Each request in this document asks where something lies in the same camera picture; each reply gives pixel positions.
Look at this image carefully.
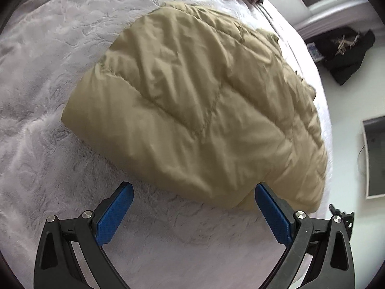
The tan puffer jacket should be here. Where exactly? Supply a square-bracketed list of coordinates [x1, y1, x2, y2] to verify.
[61, 3, 327, 212]

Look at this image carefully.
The white framed monitor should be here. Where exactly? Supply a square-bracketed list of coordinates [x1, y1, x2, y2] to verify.
[362, 116, 385, 199]

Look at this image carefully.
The white radiator under window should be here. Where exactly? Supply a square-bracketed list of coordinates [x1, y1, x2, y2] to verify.
[294, 0, 383, 40]

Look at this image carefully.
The lavender embossed bedspread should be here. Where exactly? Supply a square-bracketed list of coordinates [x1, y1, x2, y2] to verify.
[0, 0, 334, 289]

